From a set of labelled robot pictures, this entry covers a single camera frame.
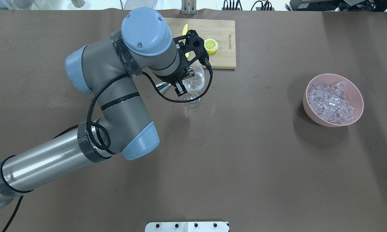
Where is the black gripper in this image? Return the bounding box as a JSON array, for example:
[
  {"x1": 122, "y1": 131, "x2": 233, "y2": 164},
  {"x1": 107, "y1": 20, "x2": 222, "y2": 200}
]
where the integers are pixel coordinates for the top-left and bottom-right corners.
[{"x1": 153, "y1": 55, "x2": 190, "y2": 97}]

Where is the steel jigger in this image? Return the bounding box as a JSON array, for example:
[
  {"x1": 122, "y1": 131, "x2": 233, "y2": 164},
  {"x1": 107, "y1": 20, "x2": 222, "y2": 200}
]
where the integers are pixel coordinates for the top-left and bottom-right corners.
[{"x1": 155, "y1": 66, "x2": 194, "y2": 95}]

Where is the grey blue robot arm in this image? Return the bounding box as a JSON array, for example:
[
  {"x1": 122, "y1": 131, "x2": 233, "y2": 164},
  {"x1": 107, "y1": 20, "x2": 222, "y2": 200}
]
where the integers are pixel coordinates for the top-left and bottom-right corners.
[{"x1": 0, "y1": 7, "x2": 202, "y2": 209}]

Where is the clear wine glass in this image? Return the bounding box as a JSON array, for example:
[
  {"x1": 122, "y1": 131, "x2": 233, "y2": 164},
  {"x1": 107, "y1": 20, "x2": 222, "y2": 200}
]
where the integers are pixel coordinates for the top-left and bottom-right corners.
[{"x1": 183, "y1": 64, "x2": 205, "y2": 101}]

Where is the clear ice cubes pile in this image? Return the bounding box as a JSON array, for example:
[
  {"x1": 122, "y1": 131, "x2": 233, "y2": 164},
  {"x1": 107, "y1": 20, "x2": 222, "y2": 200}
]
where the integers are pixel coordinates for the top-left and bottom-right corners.
[{"x1": 307, "y1": 81, "x2": 354, "y2": 125}]

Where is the yellow lemon slice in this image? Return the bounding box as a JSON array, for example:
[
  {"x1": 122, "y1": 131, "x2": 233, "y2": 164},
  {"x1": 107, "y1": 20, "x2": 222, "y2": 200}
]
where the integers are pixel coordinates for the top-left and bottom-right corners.
[{"x1": 204, "y1": 38, "x2": 219, "y2": 54}]

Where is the yellow plastic knife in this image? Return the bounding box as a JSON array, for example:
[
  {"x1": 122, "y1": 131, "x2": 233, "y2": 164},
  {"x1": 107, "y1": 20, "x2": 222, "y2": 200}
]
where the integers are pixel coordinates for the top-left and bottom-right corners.
[{"x1": 182, "y1": 24, "x2": 189, "y2": 58}]

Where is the bamboo cutting board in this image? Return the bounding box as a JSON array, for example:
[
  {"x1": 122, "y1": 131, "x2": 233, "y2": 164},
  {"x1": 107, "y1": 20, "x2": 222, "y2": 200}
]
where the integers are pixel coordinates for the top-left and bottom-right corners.
[{"x1": 165, "y1": 18, "x2": 236, "y2": 70}]

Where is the pink bowl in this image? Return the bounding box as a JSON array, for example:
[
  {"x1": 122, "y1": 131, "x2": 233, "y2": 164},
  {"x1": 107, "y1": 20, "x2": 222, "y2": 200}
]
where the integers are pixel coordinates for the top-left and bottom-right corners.
[{"x1": 303, "y1": 73, "x2": 364, "y2": 127}]

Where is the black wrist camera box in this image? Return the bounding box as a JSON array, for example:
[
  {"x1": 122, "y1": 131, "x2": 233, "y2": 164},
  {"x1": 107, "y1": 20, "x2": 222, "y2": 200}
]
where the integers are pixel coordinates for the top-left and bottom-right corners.
[{"x1": 173, "y1": 30, "x2": 212, "y2": 71}]

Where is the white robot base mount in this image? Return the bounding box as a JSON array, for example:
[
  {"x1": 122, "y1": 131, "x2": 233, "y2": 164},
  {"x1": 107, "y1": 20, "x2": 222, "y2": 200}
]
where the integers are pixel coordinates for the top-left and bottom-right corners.
[{"x1": 145, "y1": 221, "x2": 230, "y2": 232}]

